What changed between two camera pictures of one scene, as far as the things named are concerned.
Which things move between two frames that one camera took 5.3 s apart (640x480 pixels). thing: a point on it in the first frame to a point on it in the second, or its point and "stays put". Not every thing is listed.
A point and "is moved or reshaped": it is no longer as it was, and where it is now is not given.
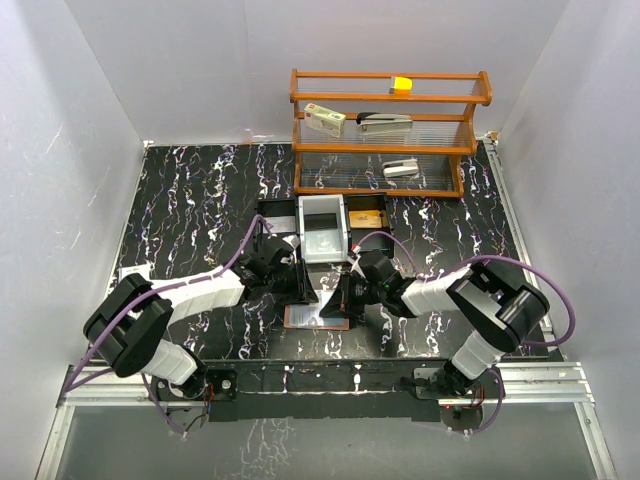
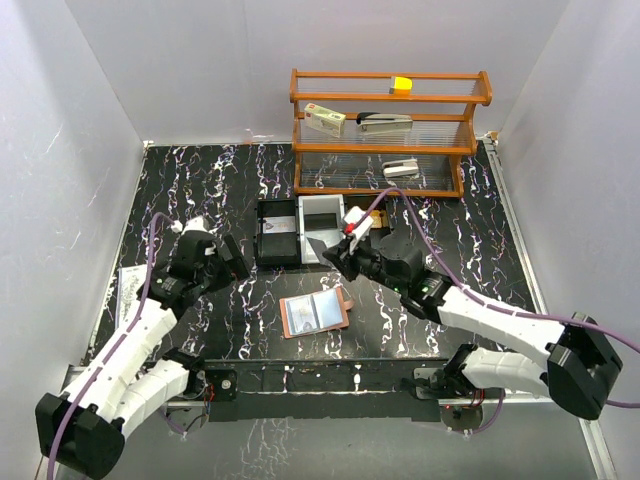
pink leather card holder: (308, 317) is moved or reshaped
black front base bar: (331, 391) stays put
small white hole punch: (400, 167) stays put
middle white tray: (323, 228) stays put
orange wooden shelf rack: (384, 134) stays put
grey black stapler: (374, 123) stays put
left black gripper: (299, 280) to (223, 260)
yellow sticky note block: (402, 85) stays put
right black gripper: (347, 293) to (350, 257)
